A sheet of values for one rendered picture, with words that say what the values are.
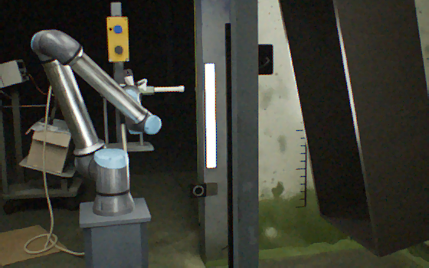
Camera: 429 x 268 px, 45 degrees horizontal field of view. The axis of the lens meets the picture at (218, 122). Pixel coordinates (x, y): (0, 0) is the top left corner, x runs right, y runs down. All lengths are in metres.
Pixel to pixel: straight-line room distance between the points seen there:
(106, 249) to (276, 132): 1.38
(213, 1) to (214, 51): 0.29
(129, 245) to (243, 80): 1.40
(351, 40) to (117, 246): 1.32
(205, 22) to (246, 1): 1.97
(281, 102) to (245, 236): 2.10
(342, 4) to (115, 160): 1.16
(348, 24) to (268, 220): 1.62
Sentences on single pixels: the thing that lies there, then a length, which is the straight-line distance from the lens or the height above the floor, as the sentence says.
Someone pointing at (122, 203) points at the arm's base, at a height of 0.69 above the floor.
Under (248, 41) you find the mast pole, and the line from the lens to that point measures 1.12.
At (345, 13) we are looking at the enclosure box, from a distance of 2.16.
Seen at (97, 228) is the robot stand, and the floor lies 0.61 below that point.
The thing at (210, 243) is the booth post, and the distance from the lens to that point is 3.32.
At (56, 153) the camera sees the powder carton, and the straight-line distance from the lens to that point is 4.54.
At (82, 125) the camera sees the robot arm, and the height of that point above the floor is 1.03.
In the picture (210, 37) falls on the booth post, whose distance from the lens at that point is 3.08.
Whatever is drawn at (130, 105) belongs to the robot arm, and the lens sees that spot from 2.41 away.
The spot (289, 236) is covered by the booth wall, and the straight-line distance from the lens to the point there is 3.47.
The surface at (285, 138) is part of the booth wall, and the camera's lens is 3.28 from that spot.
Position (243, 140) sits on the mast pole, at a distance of 1.14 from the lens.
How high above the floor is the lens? 1.39
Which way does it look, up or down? 9 degrees down
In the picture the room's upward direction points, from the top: 1 degrees counter-clockwise
